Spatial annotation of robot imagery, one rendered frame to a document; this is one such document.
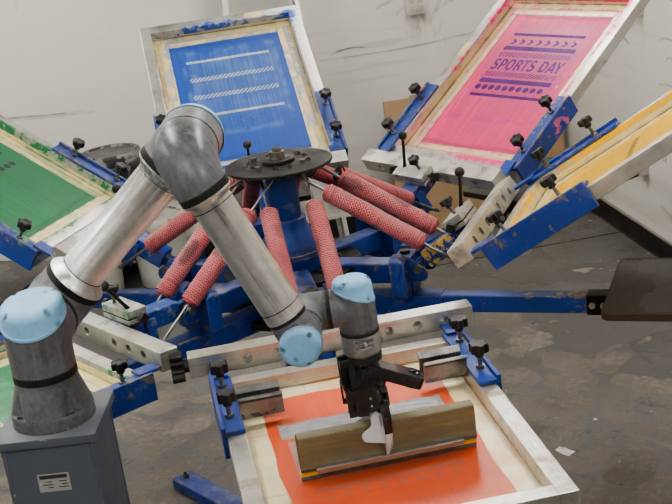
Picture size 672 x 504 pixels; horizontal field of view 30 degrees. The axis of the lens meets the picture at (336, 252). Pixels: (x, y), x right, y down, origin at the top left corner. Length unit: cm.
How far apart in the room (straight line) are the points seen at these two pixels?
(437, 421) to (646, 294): 94
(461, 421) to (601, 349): 282
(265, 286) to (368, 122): 475
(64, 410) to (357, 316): 56
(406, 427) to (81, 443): 63
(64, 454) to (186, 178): 55
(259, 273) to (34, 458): 53
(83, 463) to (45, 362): 20
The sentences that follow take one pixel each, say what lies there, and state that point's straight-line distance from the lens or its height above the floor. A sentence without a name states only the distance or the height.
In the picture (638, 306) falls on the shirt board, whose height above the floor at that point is 95.
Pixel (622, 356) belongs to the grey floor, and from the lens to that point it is 522.
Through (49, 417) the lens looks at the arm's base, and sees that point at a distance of 230.
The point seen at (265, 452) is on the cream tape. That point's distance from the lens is 263.
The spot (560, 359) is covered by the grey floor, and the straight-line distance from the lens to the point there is 522.
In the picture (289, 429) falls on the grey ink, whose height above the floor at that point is 96.
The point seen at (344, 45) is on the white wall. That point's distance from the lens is 681.
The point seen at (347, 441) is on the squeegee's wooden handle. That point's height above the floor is 103.
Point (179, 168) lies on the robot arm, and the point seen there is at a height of 164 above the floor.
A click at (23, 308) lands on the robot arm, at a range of 227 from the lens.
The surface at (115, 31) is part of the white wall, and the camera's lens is 667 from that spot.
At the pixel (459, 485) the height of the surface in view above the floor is 95.
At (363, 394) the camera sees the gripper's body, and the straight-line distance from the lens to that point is 240.
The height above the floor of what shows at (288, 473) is 95.
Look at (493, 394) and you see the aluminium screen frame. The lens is 267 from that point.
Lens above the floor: 215
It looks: 18 degrees down
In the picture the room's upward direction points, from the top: 8 degrees counter-clockwise
